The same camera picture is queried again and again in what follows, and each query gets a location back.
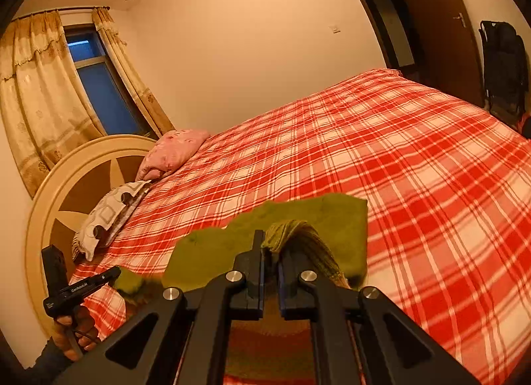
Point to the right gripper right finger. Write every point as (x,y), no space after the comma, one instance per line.
(361,337)

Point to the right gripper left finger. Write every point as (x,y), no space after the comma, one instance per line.
(180,337)

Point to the green striped knit sweater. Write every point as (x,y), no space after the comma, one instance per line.
(331,230)

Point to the person's left hand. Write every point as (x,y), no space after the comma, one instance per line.
(75,335)

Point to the grey patterned pillow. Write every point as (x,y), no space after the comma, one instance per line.
(105,221)

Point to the cream and brown headboard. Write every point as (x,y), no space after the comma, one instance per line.
(66,197)

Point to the red plaid bed sheet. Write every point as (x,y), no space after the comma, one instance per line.
(448,193)

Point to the left beige curtain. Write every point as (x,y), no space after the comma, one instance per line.
(44,106)

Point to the beige curtain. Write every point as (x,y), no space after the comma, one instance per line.
(44,106)
(141,95)

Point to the pink floral pillow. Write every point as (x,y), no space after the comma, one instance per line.
(170,152)

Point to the dark blue window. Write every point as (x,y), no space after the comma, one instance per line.
(106,91)

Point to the right beige curtain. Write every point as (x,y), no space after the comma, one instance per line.
(141,95)

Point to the brown wooden door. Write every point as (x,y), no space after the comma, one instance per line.
(451,61)

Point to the black folded stroller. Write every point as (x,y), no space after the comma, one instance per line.
(505,68)

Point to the white wall switch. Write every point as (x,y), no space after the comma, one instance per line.
(335,29)

